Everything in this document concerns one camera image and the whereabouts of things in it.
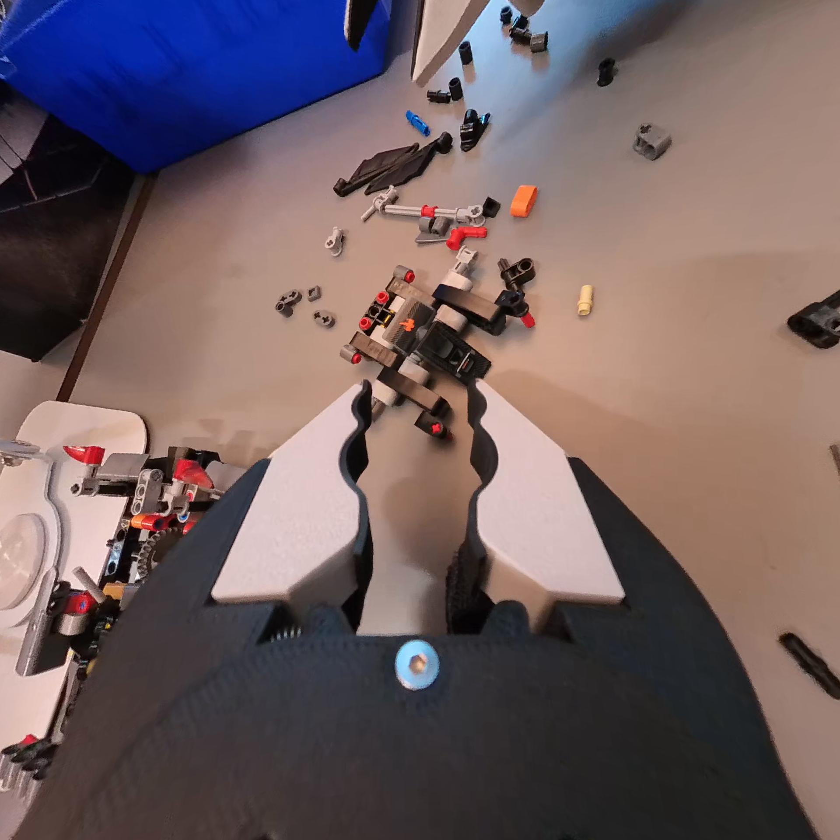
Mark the orange lego liftarm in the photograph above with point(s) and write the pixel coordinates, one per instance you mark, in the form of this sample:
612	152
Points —
523	201

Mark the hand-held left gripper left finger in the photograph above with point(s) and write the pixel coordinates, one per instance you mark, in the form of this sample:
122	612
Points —
295	525

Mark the black angled lego connector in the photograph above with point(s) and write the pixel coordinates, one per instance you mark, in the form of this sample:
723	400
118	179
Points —
817	321

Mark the black lego piece blue pin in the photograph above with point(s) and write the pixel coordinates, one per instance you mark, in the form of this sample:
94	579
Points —
471	131

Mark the grey lego axle assembly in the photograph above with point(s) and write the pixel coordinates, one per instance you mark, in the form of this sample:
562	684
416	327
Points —
430	211

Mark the light grey lego connector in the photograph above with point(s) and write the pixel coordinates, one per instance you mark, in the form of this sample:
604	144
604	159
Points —
335	241

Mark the tan lego pin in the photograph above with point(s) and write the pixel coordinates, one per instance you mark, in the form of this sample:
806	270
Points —
586	300

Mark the grey two-hole lego liftarm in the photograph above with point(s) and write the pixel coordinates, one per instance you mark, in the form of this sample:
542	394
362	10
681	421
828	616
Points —
325	319
294	296

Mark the black grey lego subassembly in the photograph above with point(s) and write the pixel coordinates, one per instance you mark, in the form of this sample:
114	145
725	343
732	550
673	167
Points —
453	348

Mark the dark grey lego bush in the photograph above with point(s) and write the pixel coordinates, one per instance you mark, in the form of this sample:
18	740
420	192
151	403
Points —
284	308
539	42

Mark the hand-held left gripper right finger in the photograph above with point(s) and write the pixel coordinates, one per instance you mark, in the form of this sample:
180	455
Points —
544	531

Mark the blue storage bin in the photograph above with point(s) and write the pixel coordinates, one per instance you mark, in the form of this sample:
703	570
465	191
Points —
197	79

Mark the white book stand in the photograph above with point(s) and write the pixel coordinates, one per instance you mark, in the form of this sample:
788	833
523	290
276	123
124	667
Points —
79	544

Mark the large lego car chassis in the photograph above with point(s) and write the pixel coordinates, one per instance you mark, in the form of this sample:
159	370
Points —
161	489

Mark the black lego wing panel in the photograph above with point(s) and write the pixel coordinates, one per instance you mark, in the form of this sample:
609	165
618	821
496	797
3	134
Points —
394	164

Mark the black lego pin connector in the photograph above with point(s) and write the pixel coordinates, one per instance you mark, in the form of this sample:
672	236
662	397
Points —
518	268

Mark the small black lego piece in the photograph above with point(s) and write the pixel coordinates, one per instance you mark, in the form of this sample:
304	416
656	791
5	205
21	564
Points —
492	207

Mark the red angled lego connector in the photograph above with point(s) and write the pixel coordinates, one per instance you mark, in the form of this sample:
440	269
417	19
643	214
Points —
456	239

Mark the dark grey lego cross block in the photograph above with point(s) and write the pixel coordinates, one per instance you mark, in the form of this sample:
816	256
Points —
652	141

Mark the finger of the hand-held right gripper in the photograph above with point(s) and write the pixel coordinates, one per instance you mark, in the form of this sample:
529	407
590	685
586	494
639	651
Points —
364	19
446	33

